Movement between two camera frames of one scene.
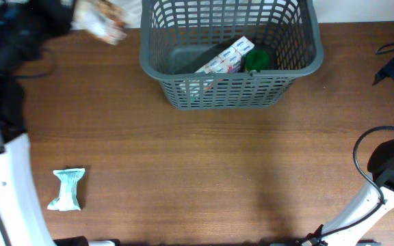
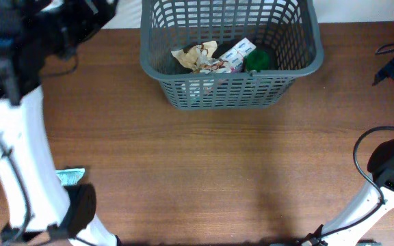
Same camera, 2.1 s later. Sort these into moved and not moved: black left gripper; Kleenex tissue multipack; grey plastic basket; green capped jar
Moved: black left gripper
Not moved: Kleenex tissue multipack; grey plastic basket; green capped jar
